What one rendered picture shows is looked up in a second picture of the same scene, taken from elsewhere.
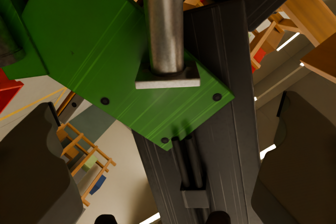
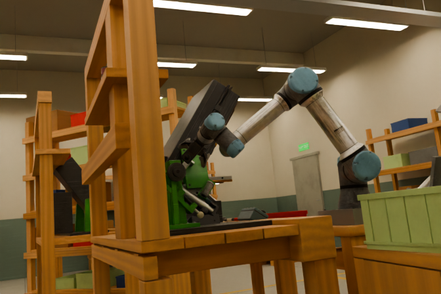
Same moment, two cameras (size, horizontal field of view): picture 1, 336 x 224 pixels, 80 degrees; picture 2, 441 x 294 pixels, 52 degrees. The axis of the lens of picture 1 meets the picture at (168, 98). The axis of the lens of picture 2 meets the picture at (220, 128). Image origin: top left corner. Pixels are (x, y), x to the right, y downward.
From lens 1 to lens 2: 1.98 m
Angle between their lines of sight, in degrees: 4
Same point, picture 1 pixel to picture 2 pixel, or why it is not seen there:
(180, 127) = not seen: hidden behind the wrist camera
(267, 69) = (56, 79)
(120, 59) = (194, 170)
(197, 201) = not seen: hidden behind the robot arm
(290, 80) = (46, 44)
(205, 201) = not seen: hidden behind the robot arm
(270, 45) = (58, 119)
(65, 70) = (205, 176)
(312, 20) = (98, 134)
